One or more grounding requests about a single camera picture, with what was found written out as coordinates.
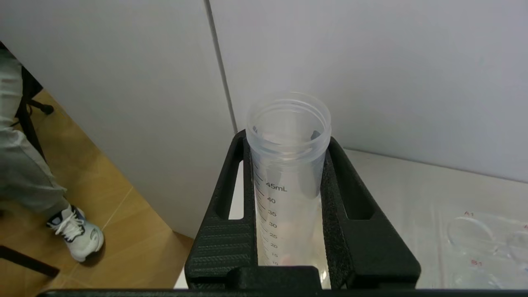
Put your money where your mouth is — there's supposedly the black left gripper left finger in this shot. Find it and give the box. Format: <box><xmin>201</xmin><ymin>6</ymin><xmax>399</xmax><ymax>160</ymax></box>
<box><xmin>184</xmin><ymin>130</ymin><xmax>259</xmax><ymax>289</ymax></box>

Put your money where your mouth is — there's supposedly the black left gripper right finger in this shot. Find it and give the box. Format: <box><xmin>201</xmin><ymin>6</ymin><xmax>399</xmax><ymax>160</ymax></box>
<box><xmin>320</xmin><ymin>136</ymin><xmax>422</xmax><ymax>289</ymax></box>

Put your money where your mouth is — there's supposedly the orange pigment test tube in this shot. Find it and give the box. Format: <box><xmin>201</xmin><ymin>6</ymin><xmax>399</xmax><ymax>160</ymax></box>
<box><xmin>246</xmin><ymin>92</ymin><xmax>332</xmax><ymax>289</ymax></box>

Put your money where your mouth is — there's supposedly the clear acrylic test tube rack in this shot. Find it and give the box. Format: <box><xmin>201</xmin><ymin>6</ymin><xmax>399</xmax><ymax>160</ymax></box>
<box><xmin>433</xmin><ymin>208</ymin><xmax>528</xmax><ymax>289</ymax></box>

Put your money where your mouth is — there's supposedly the white sneaker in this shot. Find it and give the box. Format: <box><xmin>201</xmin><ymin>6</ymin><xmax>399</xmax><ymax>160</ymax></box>
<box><xmin>46</xmin><ymin>205</ymin><xmax>104</xmax><ymax>263</ymax></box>

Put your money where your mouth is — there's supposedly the grey trouser leg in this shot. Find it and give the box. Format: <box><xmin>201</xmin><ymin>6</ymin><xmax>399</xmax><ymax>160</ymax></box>
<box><xmin>0</xmin><ymin>49</ymin><xmax>68</xmax><ymax>216</ymax></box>

